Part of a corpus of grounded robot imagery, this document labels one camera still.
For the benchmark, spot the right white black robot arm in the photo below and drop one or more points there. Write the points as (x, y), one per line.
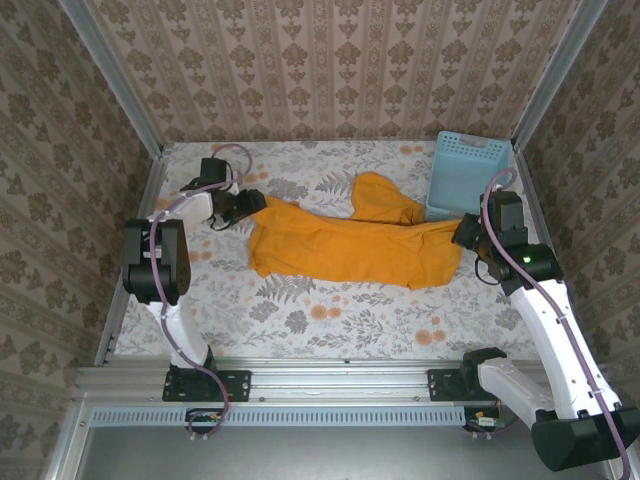
(545, 325)

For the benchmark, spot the grey metal sheet panel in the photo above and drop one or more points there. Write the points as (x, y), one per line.
(350, 455)

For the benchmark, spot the floral tablecloth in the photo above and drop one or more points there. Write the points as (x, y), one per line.
(350, 320)

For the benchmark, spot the aluminium frame post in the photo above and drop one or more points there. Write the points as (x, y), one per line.
(557, 75)
(119, 82)

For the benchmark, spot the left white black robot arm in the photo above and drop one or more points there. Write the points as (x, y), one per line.
(175, 265)

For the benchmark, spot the aluminium table side rail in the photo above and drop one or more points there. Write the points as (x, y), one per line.
(159, 167)
(523, 162)

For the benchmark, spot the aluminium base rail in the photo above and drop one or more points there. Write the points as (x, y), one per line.
(340, 380)

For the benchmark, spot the orange t-shirt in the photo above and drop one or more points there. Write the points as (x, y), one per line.
(350, 250)

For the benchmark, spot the light blue plastic basket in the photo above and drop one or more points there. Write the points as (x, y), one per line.
(465, 170)

